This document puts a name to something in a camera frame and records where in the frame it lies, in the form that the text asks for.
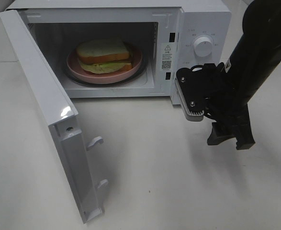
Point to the pink round plate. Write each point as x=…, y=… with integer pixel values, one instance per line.
x=75, y=69

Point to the white timer knob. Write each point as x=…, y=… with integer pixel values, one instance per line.
x=194, y=69

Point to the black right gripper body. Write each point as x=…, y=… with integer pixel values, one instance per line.
x=225, y=104

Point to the white microwave door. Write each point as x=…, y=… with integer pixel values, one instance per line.
x=59, y=114

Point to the white warning label sticker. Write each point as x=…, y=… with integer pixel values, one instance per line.
x=167, y=56

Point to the glass microwave turntable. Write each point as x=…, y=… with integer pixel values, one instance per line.
x=142, y=72

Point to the sandwich with lettuce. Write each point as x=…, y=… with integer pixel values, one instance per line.
x=104, y=56

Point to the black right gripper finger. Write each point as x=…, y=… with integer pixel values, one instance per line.
x=243, y=135
x=218, y=134

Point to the white microwave oven body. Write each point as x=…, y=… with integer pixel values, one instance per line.
x=58, y=26

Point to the white upper power knob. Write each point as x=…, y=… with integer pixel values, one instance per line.
x=203, y=45

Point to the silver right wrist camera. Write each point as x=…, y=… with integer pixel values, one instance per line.
x=189, y=88

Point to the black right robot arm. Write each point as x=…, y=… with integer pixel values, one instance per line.
x=233, y=84

